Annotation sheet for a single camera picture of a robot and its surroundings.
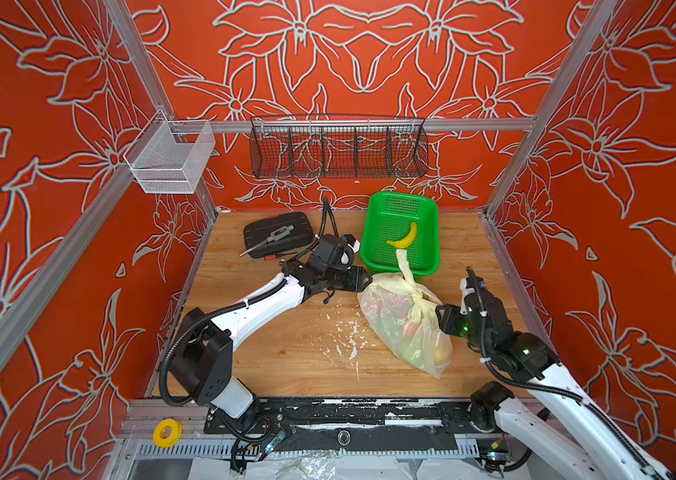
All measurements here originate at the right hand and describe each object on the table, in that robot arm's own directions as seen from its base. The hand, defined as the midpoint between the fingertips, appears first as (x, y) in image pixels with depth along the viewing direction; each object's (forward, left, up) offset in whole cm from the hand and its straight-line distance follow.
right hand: (437, 308), depth 76 cm
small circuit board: (-30, -11, -16) cm, 36 cm away
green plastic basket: (+46, +5, -12) cm, 47 cm away
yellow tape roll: (-25, +69, -14) cm, 74 cm away
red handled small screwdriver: (+26, +50, -11) cm, 57 cm away
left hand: (+9, +18, +3) cm, 20 cm away
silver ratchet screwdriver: (+33, +48, -7) cm, 59 cm away
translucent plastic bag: (+1, +7, -5) cm, 9 cm away
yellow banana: (+32, +1, -13) cm, 35 cm away
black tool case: (+41, +40, -17) cm, 59 cm away
